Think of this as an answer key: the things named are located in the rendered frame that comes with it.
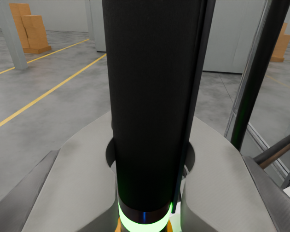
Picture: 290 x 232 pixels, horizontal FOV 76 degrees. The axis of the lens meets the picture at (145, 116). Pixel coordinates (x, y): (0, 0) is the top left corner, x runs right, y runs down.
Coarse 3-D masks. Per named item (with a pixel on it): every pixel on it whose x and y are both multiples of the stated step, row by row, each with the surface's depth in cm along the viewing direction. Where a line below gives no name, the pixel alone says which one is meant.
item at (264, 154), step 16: (272, 0) 11; (288, 0) 10; (272, 16) 11; (272, 32) 11; (272, 48) 11; (256, 64) 12; (256, 80) 13; (256, 96) 13; (240, 112) 14; (240, 128) 15; (240, 144) 16; (288, 144) 26; (256, 160) 22
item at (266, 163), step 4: (284, 148) 26; (288, 148) 27; (280, 152) 26; (284, 152) 26; (272, 156) 25; (276, 156) 25; (280, 156) 26; (268, 160) 24; (272, 160) 25; (260, 164) 24; (264, 164) 24; (268, 164) 24; (264, 168) 24
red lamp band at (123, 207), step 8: (120, 200) 11; (120, 208) 11; (128, 208) 10; (160, 208) 10; (168, 208) 11; (128, 216) 11; (136, 216) 10; (144, 216) 10; (152, 216) 10; (160, 216) 10
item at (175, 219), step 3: (177, 213) 18; (171, 216) 18; (174, 216) 17; (177, 216) 17; (171, 219) 17; (174, 219) 17; (177, 219) 17; (171, 222) 17; (174, 222) 17; (177, 222) 17; (174, 225) 17; (177, 225) 17; (174, 228) 16; (177, 228) 16; (180, 228) 17; (174, 231) 16; (177, 231) 16
